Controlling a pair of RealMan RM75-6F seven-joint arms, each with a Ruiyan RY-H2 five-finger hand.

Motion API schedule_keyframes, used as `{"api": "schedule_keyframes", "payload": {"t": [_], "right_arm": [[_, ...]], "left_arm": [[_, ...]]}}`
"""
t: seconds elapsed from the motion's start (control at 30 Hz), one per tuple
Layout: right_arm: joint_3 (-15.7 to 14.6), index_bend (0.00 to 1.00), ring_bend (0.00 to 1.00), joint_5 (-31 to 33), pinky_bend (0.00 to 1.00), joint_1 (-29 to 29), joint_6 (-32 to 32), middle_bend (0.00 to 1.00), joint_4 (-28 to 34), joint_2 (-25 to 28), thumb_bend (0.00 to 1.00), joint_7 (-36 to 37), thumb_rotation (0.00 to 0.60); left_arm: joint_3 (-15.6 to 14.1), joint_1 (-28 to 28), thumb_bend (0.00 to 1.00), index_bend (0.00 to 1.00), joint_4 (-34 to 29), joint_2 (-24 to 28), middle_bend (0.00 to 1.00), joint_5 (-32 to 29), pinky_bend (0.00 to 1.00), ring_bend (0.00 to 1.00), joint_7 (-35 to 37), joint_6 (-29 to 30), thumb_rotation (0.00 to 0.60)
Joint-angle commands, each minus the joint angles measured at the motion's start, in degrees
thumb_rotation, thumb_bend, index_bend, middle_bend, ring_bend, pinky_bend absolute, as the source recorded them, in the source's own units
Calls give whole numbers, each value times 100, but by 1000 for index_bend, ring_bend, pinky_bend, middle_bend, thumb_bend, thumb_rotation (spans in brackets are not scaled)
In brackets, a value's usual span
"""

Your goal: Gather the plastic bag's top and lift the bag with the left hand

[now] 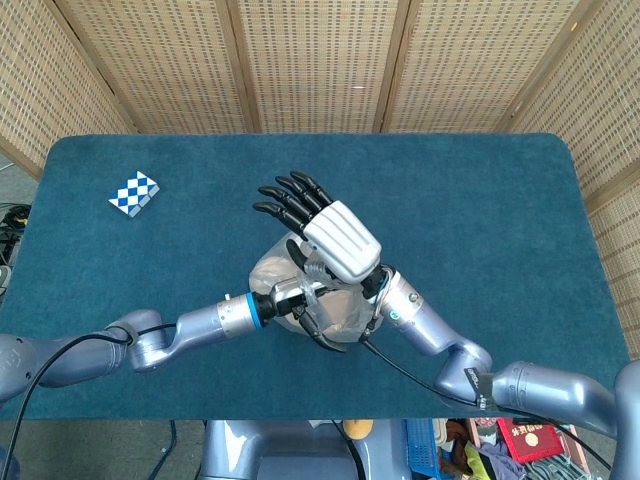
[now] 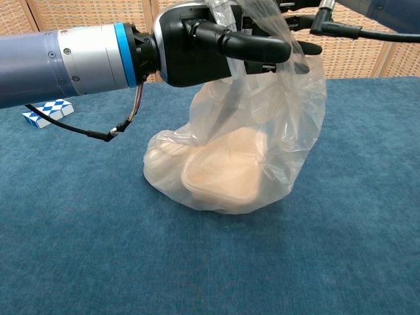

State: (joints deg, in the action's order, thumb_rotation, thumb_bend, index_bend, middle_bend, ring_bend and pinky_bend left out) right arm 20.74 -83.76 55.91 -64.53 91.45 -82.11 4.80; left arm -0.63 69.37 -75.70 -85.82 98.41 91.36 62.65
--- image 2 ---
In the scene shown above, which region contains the blue velvet table cloth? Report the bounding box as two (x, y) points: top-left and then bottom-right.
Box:
(0, 75), (420, 315)

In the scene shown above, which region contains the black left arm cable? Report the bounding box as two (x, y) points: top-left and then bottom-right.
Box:
(24, 81), (144, 142)

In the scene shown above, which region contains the beige rectangular food container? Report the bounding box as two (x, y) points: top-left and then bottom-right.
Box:
(181, 128), (266, 209)

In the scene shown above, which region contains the clear plastic carrier bag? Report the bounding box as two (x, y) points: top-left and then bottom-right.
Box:
(143, 0), (327, 216)

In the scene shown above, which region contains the beige round food container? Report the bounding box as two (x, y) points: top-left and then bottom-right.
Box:
(146, 136), (198, 184)

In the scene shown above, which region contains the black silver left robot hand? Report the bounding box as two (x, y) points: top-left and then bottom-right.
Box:
(152, 0), (324, 88)

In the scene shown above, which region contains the blue white snake cube puzzle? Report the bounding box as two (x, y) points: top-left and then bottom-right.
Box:
(22, 99), (75, 130)

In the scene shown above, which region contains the woven rattan folding screen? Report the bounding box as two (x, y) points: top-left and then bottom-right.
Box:
(0, 0), (420, 85)

